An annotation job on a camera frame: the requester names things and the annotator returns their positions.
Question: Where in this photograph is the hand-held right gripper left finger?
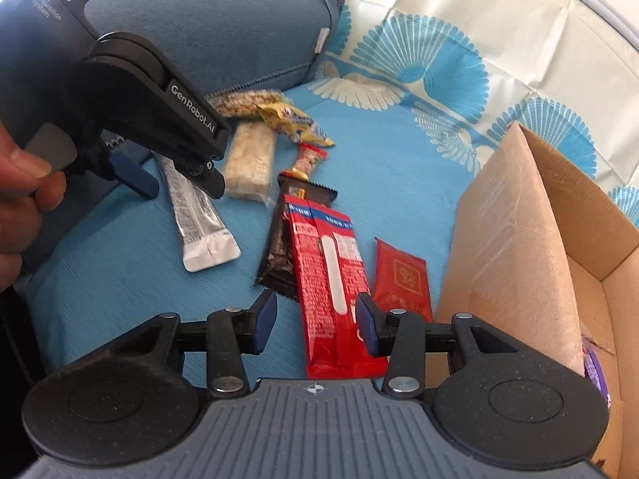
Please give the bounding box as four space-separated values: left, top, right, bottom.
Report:
110 290 278 400

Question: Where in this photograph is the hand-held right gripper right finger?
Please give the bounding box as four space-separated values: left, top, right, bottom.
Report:
355 292 525 400

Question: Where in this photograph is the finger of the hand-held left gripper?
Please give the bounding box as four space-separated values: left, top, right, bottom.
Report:
100 76 233 199
98 132 159 199

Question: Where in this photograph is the long red snack packet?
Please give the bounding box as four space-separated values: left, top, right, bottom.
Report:
282 194 391 380

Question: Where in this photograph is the silver white snack packet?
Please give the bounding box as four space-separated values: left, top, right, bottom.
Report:
155 152 241 273

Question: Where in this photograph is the small red-ended candy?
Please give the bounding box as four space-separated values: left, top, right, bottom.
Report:
287 143 329 183

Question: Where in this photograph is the brown cardboard box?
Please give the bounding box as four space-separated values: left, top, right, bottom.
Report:
434 121 639 479

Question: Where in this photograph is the person's left hand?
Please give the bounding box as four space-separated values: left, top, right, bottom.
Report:
0 121 69 293

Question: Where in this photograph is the clear wrapped nut bar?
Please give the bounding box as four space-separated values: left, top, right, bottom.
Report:
207 88 288 119

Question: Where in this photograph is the small red flat packet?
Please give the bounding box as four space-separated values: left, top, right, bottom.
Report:
372 237 434 323

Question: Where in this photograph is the dark brown chocolate bar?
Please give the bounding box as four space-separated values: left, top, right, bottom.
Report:
256 174 339 303

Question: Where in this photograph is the pale rice cracker bar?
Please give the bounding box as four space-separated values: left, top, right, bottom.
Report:
222 122 277 203

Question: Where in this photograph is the yellow snack packet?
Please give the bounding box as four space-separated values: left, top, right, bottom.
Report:
256 101 335 149

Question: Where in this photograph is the blue fan print blanket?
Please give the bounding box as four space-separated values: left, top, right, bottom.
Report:
20 0 639 390

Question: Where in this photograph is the purple snack packet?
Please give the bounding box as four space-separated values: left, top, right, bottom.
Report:
581 336 613 406

